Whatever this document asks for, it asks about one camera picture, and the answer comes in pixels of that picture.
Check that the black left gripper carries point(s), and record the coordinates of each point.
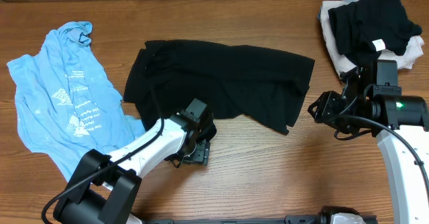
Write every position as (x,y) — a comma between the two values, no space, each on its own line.
(198,155)

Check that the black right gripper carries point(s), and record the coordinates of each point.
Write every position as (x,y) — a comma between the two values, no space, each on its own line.
(326,115)

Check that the black t-shirt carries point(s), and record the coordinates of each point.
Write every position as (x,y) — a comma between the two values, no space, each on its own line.
(266,84)

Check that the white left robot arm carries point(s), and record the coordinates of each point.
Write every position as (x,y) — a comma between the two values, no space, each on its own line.
(103,188)

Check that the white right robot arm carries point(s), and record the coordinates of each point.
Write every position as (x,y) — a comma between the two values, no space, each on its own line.
(372,102)

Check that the folded black garment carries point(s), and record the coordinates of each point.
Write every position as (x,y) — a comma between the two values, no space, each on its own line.
(363,29)

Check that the folded beige garment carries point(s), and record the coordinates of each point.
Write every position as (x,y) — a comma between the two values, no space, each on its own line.
(343,64)

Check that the light blue t-shirt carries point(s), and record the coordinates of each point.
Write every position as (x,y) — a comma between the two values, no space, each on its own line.
(66,105)

